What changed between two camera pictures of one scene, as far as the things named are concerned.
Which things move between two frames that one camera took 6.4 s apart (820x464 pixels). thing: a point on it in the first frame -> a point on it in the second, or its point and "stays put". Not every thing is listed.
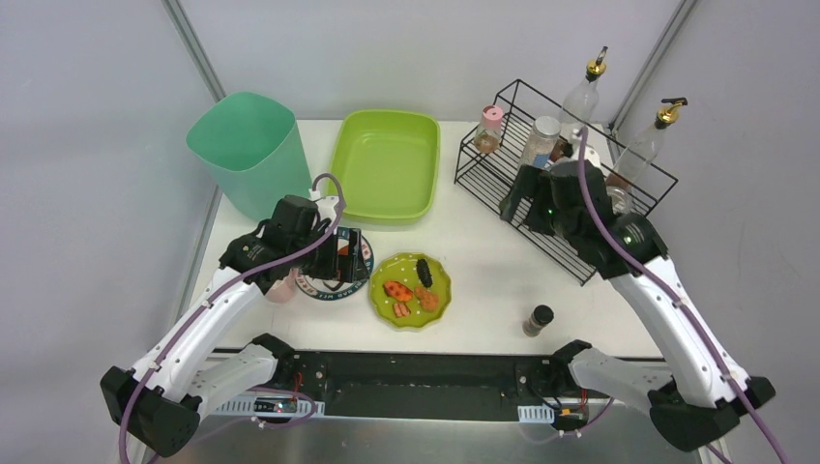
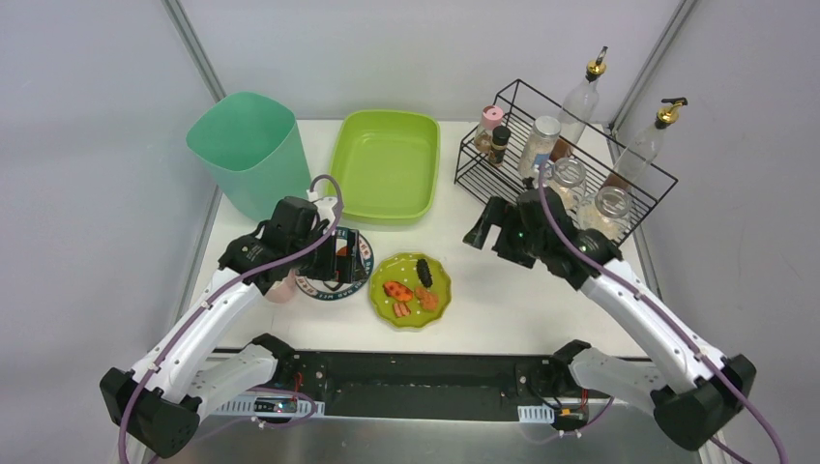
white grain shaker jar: [541, 142] stays put
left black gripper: [336, 259] stays put
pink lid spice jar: [487, 136] stays put
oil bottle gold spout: [645, 147] stays put
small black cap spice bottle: [541, 316] -> [501, 135]
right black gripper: [538, 186] -> [504, 232]
